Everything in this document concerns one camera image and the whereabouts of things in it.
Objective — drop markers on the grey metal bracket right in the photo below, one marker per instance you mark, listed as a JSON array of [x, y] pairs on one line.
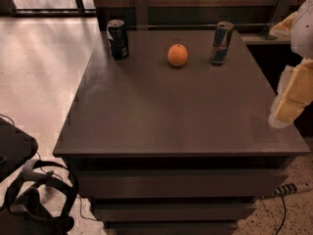
[[278, 14]]

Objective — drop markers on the black VR headset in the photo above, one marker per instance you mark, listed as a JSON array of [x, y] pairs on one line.
[[22, 199]]

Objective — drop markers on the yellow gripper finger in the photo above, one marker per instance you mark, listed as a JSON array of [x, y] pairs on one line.
[[294, 94], [284, 29]]

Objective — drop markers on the redbull can blue silver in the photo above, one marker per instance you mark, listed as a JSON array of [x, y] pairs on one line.
[[221, 41]]

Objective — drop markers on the dark grey drawer cabinet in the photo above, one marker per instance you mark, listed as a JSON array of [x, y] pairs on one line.
[[162, 150]]

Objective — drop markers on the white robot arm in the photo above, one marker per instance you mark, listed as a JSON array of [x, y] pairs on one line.
[[302, 40]]

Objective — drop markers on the black chair seat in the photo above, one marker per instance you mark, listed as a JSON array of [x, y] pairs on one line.
[[16, 147]]

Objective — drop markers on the grey metal bracket left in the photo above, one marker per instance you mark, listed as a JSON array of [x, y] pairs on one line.
[[142, 17]]

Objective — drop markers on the orange fruit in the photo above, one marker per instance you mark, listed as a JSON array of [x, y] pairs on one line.
[[177, 55]]

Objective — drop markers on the dark soda can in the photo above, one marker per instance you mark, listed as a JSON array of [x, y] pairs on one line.
[[118, 39]]

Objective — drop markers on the grey metal bracket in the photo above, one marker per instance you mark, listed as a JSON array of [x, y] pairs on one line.
[[278, 14], [142, 17]]

